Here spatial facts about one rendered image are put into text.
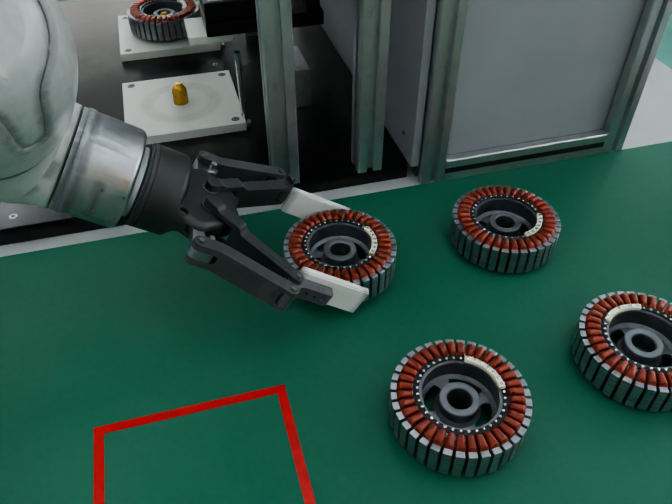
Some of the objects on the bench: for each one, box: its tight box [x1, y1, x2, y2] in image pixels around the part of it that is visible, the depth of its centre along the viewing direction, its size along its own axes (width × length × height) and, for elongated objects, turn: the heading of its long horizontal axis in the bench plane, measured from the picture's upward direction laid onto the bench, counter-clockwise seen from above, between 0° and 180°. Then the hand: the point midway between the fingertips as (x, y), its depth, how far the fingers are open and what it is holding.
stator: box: [127, 0, 201, 42], centre depth 100 cm, size 11×11×4 cm
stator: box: [571, 291, 672, 412], centre depth 55 cm, size 11×11×4 cm
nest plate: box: [122, 70, 247, 145], centre depth 85 cm, size 15×15×1 cm
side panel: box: [413, 0, 672, 184], centre depth 69 cm, size 28×3×32 cm, turn 106°
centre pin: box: [171, 82, 189, 106], centre depth 84 cm, size 2×2×3 cm
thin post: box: [234, 51, 251, 127], centre depth 79 cm, size 2×2×10 cm
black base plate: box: [0, 0, 408, 246], centre depth 95 cm, size 47×64×2 cm
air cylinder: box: [293, 46, 311, 108], centre depth 86 cm, size 5×8×6 cm
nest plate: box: [118, 8, 221, 62], centre depth 102 cm, size 15×15×1 cm
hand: (336, 252), depth 63 cm, fingers closed on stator, 11 cm apart
